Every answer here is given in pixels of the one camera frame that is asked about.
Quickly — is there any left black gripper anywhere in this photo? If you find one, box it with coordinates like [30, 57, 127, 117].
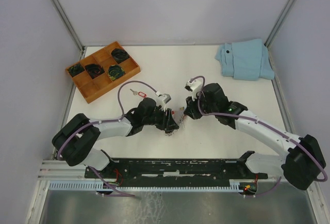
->
[143, 105, 179, 132]

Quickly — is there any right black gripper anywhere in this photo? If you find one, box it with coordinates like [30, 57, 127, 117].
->
[183, 91, 217, 120]

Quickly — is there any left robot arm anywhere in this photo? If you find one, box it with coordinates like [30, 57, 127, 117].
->
[52, 98, 179, 178]

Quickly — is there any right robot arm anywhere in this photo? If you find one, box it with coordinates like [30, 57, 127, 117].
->
[185, 79, 327, 190]

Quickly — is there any key with red tag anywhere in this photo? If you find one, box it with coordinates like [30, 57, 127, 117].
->
[130, 89, 147, 98]

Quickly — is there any light blue folded cloth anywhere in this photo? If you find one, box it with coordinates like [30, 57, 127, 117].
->
[215, 39, 275, 81]

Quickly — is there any black green rolled band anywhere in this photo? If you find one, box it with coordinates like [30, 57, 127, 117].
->
[107, 65, 125, 81]

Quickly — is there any black rolled band back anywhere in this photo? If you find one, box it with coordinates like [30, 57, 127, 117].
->
[111, 48, 130, 64]

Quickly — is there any wooden compartment tray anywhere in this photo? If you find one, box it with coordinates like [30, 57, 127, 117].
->
[65, 41, 141, 104]

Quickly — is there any black red rolled band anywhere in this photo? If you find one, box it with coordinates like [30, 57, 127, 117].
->
[85, 63, 104, 79]

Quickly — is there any black yellow rolled band left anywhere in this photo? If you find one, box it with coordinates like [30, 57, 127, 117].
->
[68, 63, 84, 77]

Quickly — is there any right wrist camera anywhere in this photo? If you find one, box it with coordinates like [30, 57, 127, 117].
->
[185, 79, 203, 101]

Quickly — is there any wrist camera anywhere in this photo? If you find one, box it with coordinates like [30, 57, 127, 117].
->
[185, 79, 203, 101]
[155, 91, 171, 112]

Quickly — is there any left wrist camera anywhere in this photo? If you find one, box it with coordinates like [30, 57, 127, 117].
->
[155, 91, 171, 112]

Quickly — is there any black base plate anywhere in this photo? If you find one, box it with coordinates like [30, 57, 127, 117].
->
[100, 158, 268, 188]

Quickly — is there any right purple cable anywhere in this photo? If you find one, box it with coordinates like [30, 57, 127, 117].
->
[189, 75, 329, 198]

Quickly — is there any purple cable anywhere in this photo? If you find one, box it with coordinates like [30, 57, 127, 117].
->
[189, 75, 329, 198]
[57, 80, 162, 198]

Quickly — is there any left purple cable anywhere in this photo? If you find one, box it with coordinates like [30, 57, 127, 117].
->
[57, 80, 162, 198]

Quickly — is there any grey cable duct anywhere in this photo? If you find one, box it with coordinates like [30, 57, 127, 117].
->
[48, 179, 256, 191]

